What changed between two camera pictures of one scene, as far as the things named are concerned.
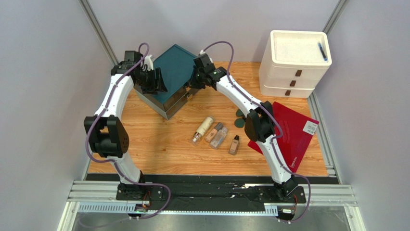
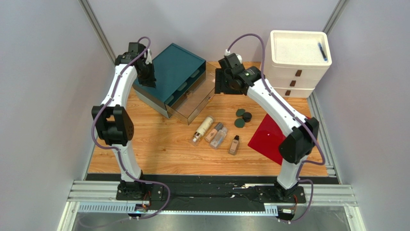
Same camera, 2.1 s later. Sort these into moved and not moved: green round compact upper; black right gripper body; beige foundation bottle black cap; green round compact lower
Moved: black right gripper body
Not moved: green round compact lower; green round compact upper; beige foundation bottle black cap
